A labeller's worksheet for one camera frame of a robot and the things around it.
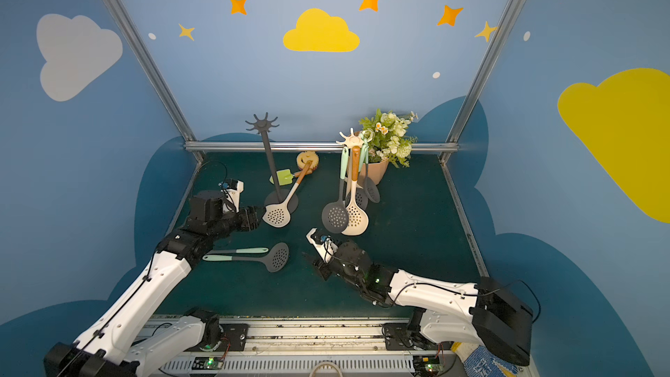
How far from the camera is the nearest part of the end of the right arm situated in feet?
1.91

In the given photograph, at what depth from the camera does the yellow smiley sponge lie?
3.83 ft

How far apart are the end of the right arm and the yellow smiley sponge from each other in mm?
555
